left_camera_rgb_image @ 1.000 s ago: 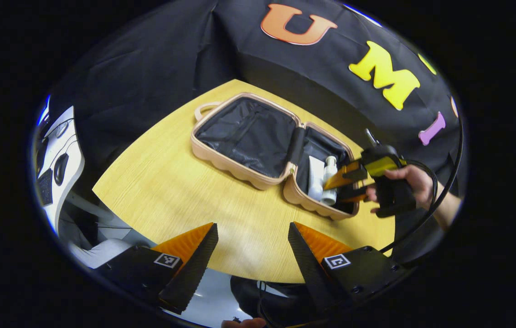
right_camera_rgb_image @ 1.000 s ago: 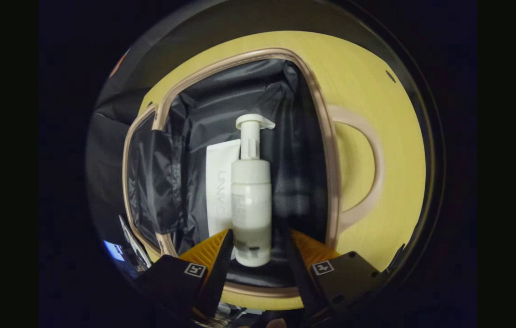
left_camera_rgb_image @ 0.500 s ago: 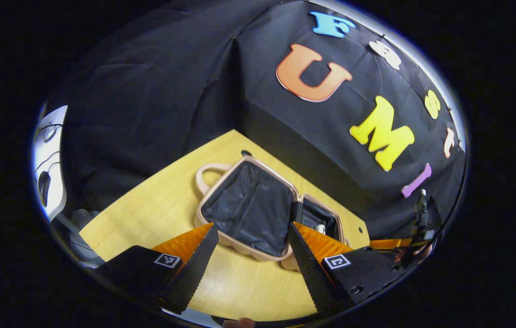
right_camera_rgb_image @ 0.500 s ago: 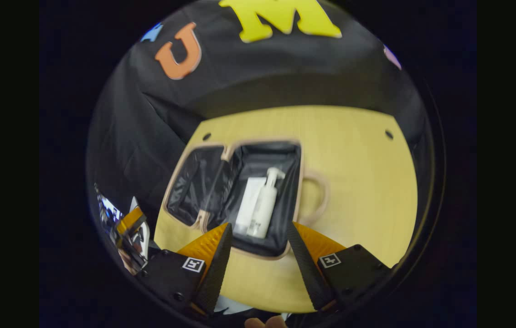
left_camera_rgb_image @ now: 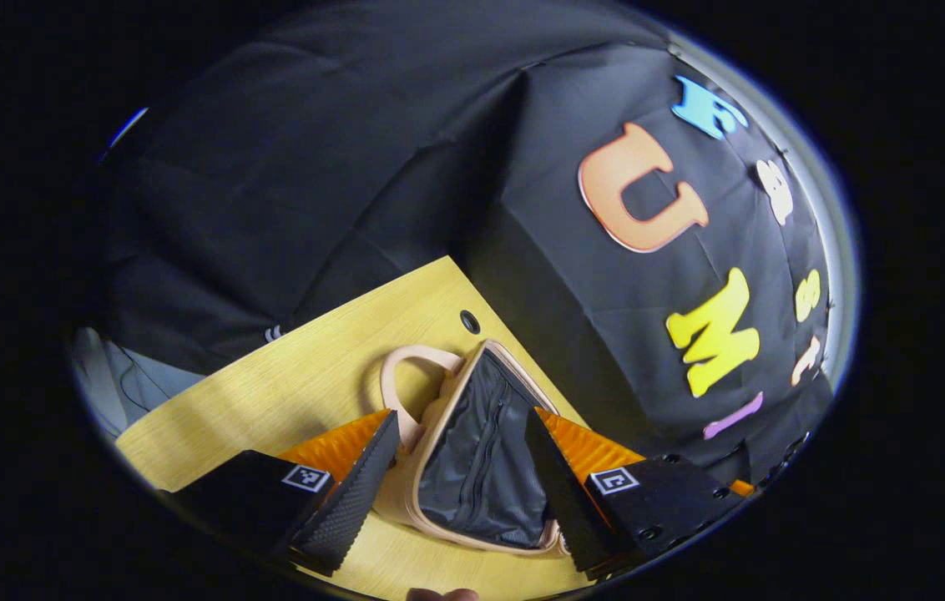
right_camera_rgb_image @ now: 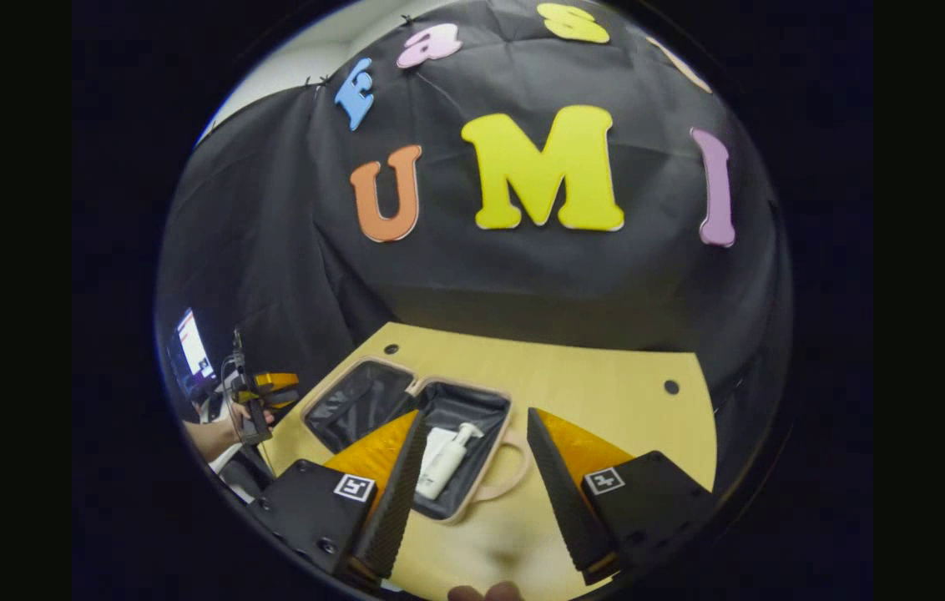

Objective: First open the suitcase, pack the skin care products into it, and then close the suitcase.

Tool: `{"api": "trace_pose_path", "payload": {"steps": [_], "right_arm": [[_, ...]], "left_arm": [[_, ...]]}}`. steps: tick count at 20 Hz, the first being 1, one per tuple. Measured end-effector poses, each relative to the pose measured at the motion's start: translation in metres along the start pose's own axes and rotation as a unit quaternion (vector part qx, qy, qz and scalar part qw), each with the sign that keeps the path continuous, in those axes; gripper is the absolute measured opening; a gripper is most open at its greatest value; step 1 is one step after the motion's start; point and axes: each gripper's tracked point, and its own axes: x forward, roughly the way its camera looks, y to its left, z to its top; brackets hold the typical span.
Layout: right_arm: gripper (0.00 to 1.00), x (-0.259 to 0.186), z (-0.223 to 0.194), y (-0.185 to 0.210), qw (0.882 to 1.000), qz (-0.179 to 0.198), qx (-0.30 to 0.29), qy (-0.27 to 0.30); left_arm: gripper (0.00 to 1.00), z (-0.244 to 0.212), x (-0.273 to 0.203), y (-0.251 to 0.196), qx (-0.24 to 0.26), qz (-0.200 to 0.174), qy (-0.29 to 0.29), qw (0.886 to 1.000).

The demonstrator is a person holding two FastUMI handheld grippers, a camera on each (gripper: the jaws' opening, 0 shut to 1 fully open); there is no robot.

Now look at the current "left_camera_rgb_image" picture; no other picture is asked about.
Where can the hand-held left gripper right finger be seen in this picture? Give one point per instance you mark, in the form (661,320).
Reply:
(564,492)

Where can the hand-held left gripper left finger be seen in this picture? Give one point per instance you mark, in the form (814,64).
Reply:
(347,501)

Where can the pink suitcase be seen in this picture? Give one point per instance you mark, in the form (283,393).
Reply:
(481,467)

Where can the black backdrop cloth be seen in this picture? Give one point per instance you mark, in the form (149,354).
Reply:
(314,167)

